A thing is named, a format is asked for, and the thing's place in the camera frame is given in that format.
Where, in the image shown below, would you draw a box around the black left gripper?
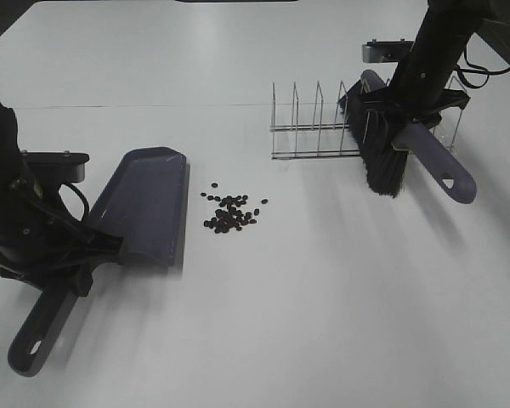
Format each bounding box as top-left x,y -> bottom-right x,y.
0,220 -> 124,297

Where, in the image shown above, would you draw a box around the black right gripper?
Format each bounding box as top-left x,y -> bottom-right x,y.
359,87 -> 470,128

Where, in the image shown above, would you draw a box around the purple brush black bristles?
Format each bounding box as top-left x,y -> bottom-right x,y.
338,70 -> 477,204

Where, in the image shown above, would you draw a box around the purple plastic dustpan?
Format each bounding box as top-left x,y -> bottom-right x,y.
8,147 -> 188,377

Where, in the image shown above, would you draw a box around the pile of coffee beans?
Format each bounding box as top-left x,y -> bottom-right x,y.
199,191 -> 269,234

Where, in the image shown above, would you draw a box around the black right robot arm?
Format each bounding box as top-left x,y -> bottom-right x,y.
348,1 -> 489,128

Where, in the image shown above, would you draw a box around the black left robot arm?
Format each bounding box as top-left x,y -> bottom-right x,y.
0,102 -> 122,297

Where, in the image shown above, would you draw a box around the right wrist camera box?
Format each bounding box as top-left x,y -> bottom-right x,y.
361,39 -> 414,64

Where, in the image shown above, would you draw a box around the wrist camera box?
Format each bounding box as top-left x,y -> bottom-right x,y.
361,39 -> 414,64
23,151 -> 90,184

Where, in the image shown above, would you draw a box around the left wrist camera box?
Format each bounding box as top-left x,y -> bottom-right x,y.
23,151 -> 90,184

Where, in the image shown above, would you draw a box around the chrome wire rack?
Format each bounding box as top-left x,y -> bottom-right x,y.
270,76 -> 469,162

